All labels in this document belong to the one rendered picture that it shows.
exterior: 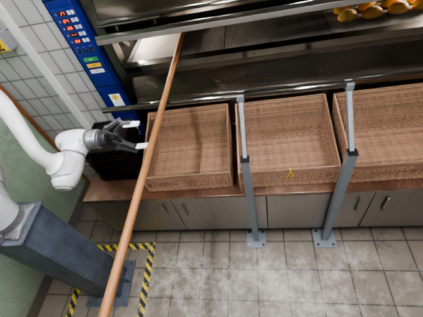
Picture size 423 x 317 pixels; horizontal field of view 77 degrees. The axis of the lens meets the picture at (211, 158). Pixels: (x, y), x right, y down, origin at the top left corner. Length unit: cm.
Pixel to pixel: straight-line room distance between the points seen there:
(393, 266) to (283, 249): 69
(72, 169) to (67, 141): 14
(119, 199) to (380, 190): 155
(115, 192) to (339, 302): 158
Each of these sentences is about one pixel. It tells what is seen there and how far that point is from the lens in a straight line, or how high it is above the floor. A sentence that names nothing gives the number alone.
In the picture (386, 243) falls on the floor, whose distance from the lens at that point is 225.
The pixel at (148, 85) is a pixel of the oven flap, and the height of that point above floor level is 103.
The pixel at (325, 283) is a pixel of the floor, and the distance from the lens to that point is 205.
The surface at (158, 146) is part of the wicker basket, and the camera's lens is 199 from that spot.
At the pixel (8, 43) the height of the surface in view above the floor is 145.
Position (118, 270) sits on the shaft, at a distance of 90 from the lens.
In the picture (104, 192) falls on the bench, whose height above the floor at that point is 58.
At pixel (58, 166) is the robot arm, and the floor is 123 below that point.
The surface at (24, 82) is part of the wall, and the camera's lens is 218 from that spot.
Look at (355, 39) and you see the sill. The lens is 169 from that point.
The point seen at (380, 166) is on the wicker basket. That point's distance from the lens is 164.
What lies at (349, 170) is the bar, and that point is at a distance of 142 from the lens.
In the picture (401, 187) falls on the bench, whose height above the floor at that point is 58.
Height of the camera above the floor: 195
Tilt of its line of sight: 49 degrees down
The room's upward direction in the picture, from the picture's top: 16 degrees counter-clockwise
